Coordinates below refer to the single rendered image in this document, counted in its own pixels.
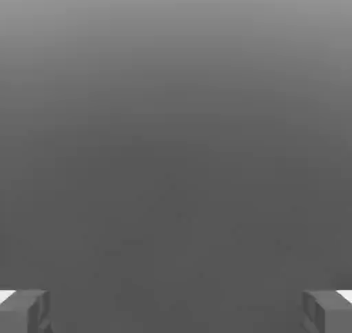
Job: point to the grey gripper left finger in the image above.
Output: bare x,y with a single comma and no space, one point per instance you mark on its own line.
19,313

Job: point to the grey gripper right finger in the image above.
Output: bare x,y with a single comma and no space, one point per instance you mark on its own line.
332,313

